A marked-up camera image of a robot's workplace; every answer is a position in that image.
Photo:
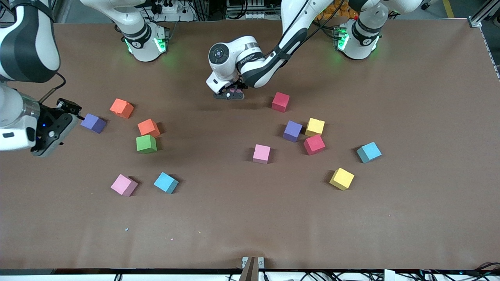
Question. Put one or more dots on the red foam cube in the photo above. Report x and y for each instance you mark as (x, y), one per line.
(314, 144)
(280, 102)

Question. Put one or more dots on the purple foam cube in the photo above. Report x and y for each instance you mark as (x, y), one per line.
(93, 123)
(292, 131)

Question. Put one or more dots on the notched pink foam cube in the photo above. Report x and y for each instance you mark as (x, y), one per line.
(261, 153)

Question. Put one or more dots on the green foam cube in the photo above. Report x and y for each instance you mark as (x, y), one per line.
(146, 144)

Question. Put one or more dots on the blue foam cube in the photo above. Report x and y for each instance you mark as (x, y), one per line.
(368, 152)
(166, 182)

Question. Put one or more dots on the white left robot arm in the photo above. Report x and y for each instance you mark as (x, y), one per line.
(265, 70)

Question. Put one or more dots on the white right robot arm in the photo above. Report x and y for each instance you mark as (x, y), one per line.
(27, 39)

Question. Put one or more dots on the orange foam cube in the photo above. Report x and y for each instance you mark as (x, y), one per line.
(149, 127)
(121, 108)

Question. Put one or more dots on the white power strip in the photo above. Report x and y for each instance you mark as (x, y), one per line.
(174, 8)
(256, 15)

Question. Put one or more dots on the yellow foam cube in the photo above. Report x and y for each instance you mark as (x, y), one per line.
(315, 127)
(341, 178)

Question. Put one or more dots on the pile of orange objects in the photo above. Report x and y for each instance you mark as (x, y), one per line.
(326, 15)

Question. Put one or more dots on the brown table cover sheet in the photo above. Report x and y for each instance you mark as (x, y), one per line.
(250, 218)

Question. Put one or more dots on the metal table edge bracket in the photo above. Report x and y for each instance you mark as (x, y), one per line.
(250, 269)

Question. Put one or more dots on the aluminium frame profile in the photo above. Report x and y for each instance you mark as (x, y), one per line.
(474, 22)

